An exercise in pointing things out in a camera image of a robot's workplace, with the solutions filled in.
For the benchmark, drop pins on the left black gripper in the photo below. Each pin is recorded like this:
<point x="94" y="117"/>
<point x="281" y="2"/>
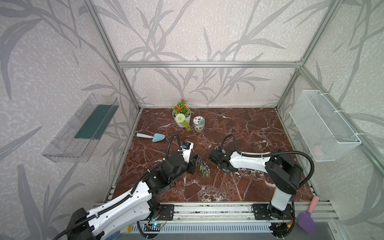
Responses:
<point x="193" y="163"/>

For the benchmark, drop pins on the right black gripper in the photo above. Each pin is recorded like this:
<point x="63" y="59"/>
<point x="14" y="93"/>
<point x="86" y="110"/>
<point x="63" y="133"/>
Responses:
<point x="218" y="157"/>

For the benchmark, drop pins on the keyring with coloured key tags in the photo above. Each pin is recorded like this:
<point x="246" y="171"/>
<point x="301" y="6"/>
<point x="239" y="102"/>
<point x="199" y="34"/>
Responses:
<point x="203" y="168"/>

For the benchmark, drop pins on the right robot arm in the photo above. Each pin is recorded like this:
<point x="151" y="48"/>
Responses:
<point x="285" y="172"/>

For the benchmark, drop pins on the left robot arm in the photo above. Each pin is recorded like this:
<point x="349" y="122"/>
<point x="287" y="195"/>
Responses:
<point x="151" y="183"/>

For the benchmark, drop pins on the round printed tin can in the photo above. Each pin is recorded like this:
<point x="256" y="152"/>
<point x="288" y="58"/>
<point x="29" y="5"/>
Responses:
<point x="199" y="124"/>

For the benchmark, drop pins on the light blue garden trowel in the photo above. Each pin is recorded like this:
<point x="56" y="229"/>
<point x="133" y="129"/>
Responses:
<point x="155" y="138"/>

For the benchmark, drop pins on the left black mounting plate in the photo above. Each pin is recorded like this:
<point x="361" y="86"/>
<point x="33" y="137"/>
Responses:
<point x="165" y="212"/>

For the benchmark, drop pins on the black mounting plate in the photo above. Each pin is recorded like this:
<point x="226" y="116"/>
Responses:
<point x="165" y="212"/>
<point x="265" y="212"/>

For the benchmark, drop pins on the potted artificial flower plant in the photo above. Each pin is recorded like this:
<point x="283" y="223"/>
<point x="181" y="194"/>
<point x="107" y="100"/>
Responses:
<point x="182" y="115"/>

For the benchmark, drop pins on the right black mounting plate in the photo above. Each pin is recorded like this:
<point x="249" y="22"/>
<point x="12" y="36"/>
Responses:
<point x="265" y="212"/>

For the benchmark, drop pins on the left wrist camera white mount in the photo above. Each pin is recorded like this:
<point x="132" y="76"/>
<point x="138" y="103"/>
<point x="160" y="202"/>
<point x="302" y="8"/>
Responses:
<point x="187" y="150"/>

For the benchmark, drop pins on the white wire mesh basket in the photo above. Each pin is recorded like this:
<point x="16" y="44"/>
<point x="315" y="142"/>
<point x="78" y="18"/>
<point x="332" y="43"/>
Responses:
<point x="326" y="133"/>

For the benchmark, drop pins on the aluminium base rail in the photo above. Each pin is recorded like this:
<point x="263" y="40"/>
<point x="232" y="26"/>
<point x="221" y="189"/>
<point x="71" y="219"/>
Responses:
<point x="199" y="212"/>

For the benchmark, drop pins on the clear plastic wall shelf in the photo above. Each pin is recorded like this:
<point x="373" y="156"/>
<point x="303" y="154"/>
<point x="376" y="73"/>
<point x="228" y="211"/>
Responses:
<point x="77" y="140"/>

